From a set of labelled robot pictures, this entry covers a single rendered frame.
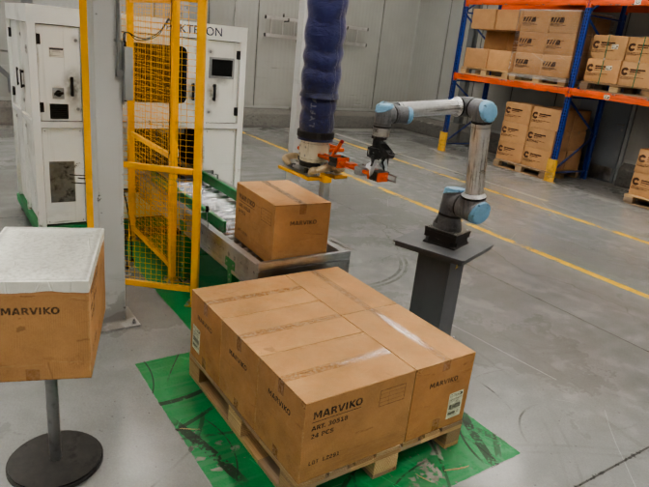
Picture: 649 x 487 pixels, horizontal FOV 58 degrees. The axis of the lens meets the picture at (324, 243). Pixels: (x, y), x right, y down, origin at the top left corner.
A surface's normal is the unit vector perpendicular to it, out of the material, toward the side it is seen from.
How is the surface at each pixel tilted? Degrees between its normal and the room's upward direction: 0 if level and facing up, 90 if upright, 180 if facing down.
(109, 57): 90
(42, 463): 0
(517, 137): 93
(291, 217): 90
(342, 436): 90
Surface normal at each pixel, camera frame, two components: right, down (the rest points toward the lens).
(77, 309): 0.25, 0.34
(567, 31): -0.83, 0.10
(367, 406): 0.55, 0.33
